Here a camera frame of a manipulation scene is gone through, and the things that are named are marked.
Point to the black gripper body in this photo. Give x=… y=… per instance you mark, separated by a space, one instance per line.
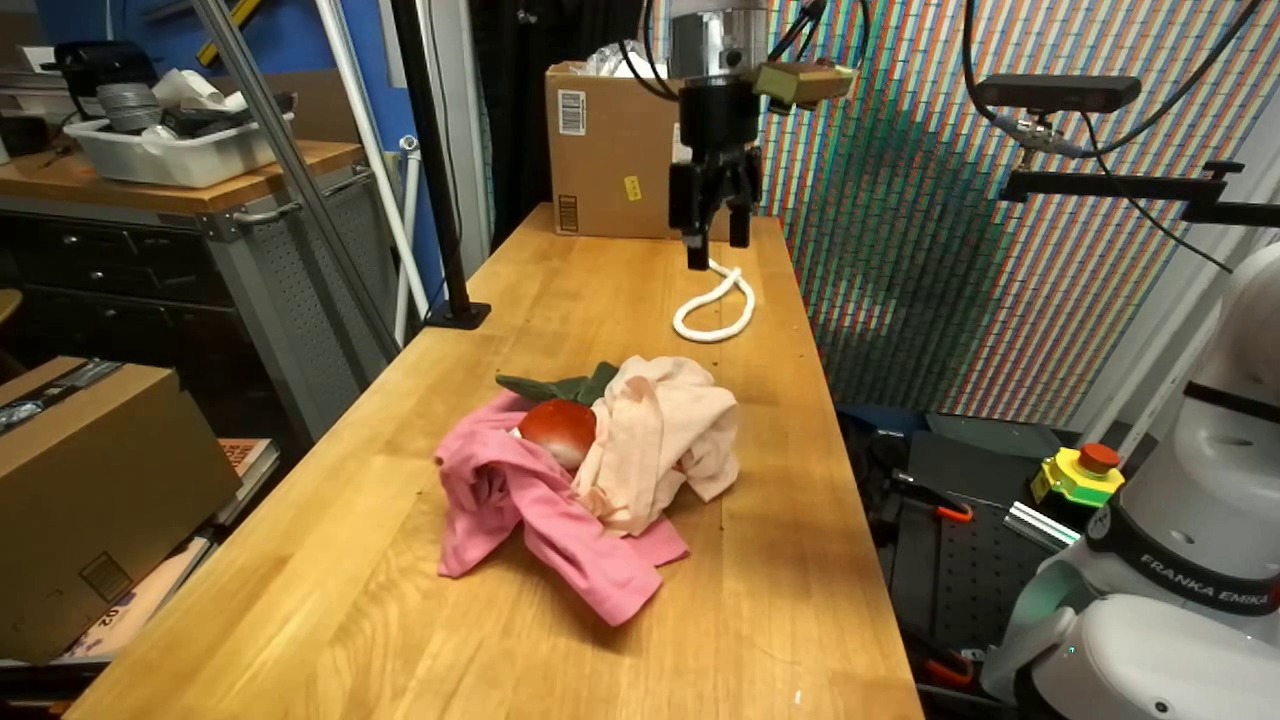
x=717 y=125

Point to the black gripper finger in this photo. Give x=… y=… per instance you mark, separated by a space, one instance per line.
x=699 y=239
x=737 y=222

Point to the light peach shirt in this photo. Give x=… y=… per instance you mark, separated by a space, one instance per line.
x=661 y=426

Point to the orange plush fruit green leaves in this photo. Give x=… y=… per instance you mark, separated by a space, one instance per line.
x=560 y=414

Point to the pink cloth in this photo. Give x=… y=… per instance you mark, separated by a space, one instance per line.
x=500 y=487

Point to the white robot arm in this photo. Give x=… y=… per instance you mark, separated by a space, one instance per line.
x=712 y=63

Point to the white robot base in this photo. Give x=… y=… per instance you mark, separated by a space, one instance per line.
x=1170 y=602

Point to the cardboard box on table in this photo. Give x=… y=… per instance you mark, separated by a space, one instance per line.
x=609 y=154

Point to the yellow red emergency stop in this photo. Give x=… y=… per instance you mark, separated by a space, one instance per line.
x=1085 y=473

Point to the white plastic bin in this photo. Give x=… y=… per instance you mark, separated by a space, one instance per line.
x=169 y=162

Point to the cardboard box on floor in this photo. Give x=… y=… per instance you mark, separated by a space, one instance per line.
x=102 y=473

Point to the wooden side bench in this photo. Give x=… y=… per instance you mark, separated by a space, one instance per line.
x=71 y=187

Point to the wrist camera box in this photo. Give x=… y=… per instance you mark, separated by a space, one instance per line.
x=807 y=80

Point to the black camera stand pole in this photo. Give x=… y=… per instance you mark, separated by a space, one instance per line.
x=459 y=304

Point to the black camera on mount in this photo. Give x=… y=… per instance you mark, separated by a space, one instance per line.
x=1056 y=95

